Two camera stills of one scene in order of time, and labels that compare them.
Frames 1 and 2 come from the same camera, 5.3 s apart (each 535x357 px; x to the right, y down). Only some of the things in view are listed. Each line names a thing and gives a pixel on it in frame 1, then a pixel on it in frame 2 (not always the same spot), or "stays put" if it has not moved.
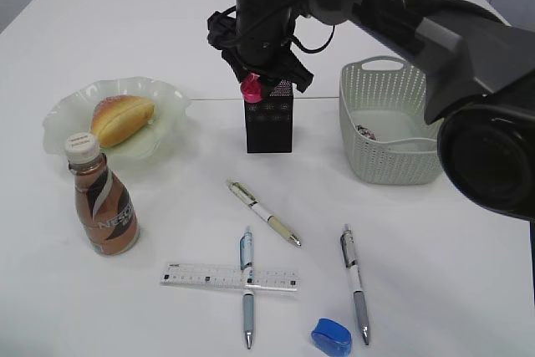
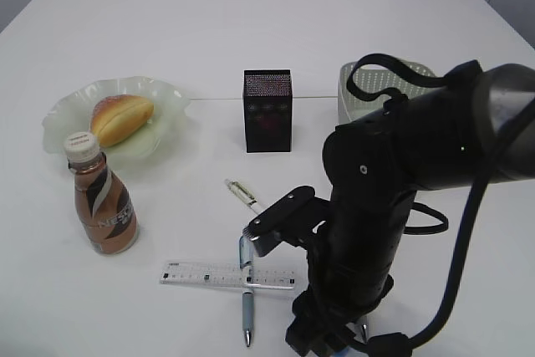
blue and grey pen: (247, 286) stays put
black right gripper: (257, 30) to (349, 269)
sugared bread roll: (116, 116) stays put
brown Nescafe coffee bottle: (106, 209) stays put
